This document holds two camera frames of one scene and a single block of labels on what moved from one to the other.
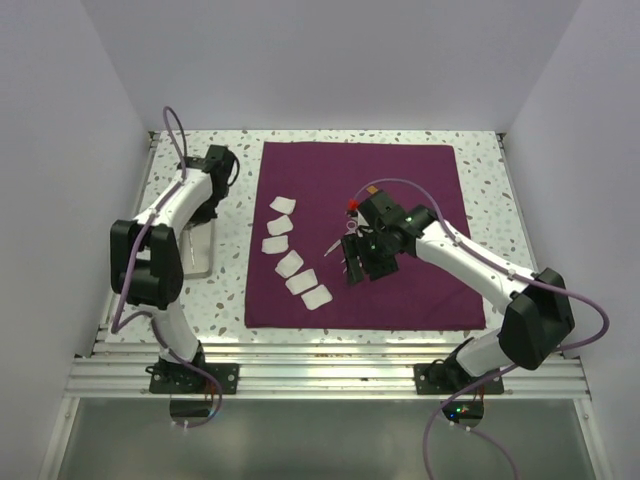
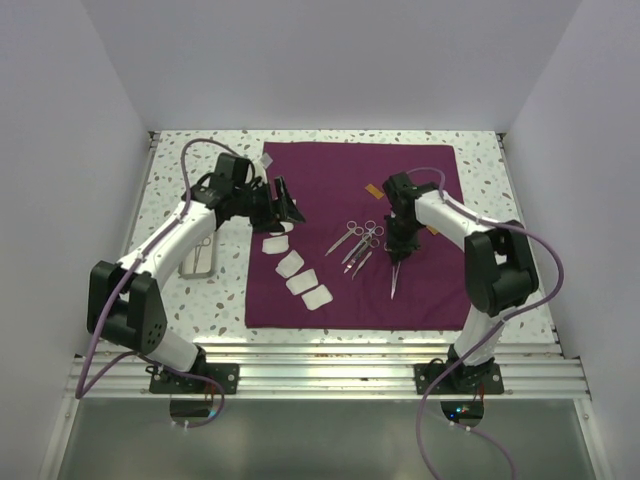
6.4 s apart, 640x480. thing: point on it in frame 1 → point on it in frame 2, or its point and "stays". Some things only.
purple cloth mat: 297,274 stays
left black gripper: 201,218 → 269,221
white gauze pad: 302,282 stays
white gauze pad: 317,298 stays
